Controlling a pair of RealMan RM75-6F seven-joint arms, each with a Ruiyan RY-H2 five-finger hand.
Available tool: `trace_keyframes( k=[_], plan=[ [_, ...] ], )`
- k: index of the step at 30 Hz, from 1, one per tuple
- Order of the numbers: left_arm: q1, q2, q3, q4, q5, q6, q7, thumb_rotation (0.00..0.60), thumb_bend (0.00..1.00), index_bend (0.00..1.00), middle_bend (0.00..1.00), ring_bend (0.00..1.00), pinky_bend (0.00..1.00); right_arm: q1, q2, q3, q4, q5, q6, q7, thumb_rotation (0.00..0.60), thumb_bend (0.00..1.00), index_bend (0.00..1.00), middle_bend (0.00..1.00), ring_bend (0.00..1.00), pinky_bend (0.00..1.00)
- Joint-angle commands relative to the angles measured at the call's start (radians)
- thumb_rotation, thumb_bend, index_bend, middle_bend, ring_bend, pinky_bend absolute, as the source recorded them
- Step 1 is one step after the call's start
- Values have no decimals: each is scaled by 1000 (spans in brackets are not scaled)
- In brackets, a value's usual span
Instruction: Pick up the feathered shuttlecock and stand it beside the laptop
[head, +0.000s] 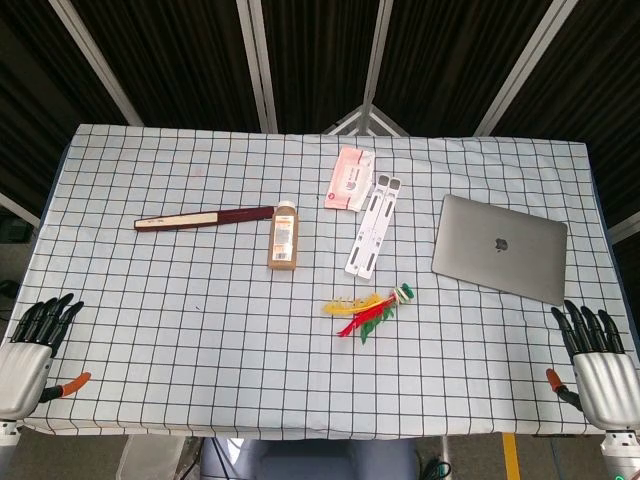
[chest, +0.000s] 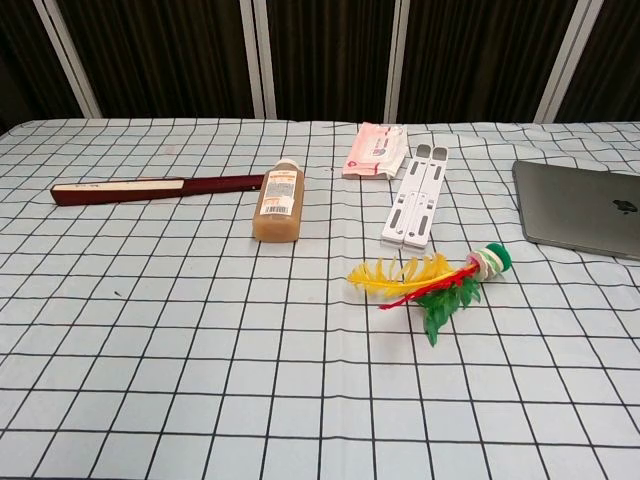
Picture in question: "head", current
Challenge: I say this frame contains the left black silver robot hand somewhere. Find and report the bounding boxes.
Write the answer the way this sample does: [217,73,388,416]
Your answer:
[0,292,93,421]

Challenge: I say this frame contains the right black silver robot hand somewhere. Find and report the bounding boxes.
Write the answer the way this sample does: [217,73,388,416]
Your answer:
[545,298,640,431]

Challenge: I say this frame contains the colourful feather shuttlecock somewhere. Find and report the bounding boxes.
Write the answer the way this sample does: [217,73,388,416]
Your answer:
[320,282,415,346]

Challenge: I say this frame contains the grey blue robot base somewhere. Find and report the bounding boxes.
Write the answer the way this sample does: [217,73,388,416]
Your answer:
[199,437,419,480]

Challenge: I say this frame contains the white folding laptop stand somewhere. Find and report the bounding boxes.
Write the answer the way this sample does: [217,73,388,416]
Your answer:
[343,173,402,280]

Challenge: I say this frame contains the grey closed laptop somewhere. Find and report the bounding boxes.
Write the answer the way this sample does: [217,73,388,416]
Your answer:
[431,194,569,307]

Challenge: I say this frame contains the white black checked tablecloth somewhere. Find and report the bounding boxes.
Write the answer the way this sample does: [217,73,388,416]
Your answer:
[0,123,640,441]

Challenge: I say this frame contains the dark red folded fan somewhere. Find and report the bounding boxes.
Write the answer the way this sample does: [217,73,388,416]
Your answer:
[133,205,276,233]

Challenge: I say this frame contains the brown drink bottle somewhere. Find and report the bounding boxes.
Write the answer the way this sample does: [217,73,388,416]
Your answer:
[267,200,300,272]

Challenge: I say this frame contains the pink wet wipes pack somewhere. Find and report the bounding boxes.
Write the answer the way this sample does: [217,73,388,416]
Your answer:
[323,145,377,212]

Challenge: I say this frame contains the white metal frame beam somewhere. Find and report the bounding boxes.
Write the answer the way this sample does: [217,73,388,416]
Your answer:
[358,0,396,114]
[236,0,279,134]
[48,0,145,127]
[472,0,582,137]

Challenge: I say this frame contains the white triangular metal frame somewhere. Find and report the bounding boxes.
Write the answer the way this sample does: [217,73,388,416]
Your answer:
[322,103,412,137]

